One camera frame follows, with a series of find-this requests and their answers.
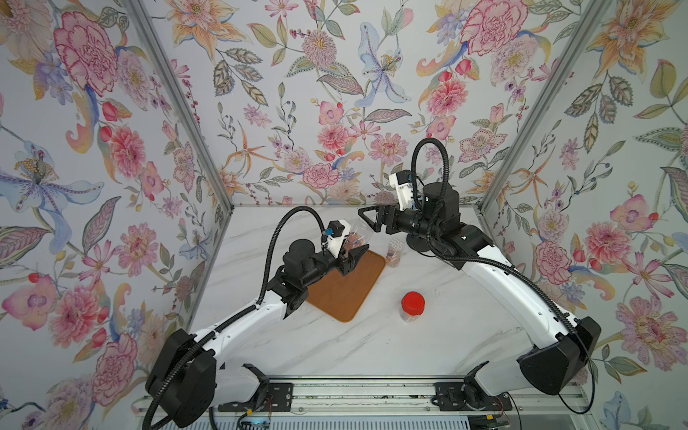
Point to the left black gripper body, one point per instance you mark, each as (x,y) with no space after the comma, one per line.
(341,261)

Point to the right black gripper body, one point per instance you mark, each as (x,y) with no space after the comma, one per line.
(387,218)

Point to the brown wooden tray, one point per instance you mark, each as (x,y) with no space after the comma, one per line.
(341,296)

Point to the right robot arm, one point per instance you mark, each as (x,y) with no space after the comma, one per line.
(559,343)

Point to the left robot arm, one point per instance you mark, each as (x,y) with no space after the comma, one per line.
(193,374)

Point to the clear patterned lid jar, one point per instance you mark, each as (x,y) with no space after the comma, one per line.
(395,252)

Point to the red lid jar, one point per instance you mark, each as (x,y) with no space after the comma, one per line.
(413,305)

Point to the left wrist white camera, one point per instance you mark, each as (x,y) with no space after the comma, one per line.
(334,236)

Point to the wrist white camera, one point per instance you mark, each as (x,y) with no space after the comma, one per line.
(334,236)
(402,184)

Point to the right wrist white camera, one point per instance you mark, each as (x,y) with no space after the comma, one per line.
(402,184)

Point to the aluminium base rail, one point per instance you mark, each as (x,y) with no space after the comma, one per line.
(395,403)

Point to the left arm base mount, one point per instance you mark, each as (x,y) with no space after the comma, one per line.
(247,388)

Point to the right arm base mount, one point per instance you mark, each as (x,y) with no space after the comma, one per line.
(466,395)

